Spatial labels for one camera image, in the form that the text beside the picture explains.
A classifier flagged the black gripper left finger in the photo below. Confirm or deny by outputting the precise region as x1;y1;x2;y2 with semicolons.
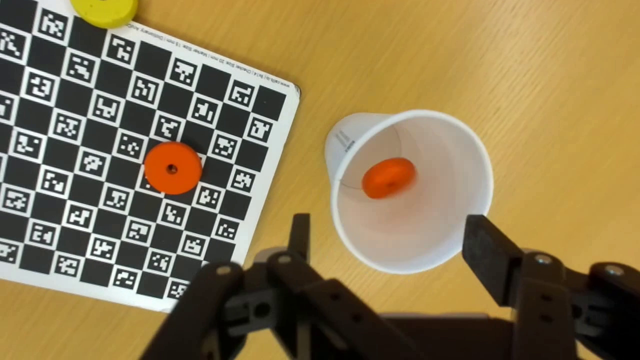
138;213;427;360

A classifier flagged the orange coin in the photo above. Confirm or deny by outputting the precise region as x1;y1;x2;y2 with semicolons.
359;156;417;200
141;141;204;199

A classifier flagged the white paper cup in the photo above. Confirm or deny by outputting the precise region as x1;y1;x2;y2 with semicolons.
324;108;496;276

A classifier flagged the black white marker checkerboard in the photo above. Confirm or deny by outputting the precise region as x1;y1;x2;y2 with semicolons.
0;0;301;315

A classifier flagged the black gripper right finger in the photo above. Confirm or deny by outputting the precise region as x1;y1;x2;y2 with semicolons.
460;214;640;360

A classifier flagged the yellow coin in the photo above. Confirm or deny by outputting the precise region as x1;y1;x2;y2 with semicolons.
69;0;139;31

